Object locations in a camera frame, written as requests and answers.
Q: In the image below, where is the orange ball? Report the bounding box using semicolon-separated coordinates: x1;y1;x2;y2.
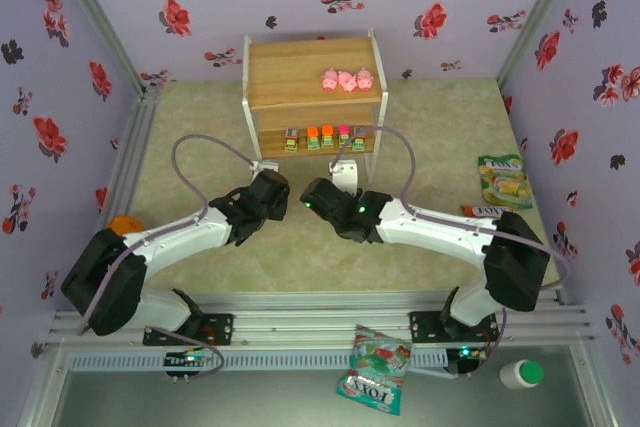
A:
108;215;145;237

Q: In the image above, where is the red yellow Fox's candy bag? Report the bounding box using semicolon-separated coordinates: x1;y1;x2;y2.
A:
459;203;516;220

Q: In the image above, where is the teal Fox's candy bag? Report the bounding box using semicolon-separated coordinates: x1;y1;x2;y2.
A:
335;324;414;417

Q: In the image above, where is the yellow green Fox's candy bag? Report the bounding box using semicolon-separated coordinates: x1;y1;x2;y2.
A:
477;153;534;211

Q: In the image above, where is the small circuit board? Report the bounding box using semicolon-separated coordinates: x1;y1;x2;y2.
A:
447;345;489;376
164;349;214;367

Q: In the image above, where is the white bottle green cap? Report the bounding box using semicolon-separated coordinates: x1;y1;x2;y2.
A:
498;359;545;391

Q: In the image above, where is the right arm grey camera cable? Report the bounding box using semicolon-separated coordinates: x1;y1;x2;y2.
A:
332;126;573;291

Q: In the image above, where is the arm grey camera cable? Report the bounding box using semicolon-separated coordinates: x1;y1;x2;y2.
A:
77;134;261;336
332;126;573;291

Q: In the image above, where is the left arm grey camera cable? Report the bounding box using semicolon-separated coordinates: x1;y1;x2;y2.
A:
77;134;261;336

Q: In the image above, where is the long aluminium base rail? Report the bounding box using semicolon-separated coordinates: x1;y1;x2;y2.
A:
47;291;596;348

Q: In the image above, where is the wooden shelf white frame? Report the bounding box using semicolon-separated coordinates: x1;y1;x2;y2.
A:
242;28;391;183

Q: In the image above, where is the aluminium frame rail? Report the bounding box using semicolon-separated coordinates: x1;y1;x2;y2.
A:
92;86;166;248

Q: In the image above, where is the white slotted cable duct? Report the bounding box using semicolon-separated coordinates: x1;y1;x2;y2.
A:
67;350;451;374

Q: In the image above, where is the grey base cable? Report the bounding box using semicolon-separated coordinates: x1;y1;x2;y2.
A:
149;326;225;379
452;306;510;379

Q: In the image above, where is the aluminium frame post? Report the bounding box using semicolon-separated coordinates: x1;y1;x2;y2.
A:
46;0;164;103
494;0;587;96

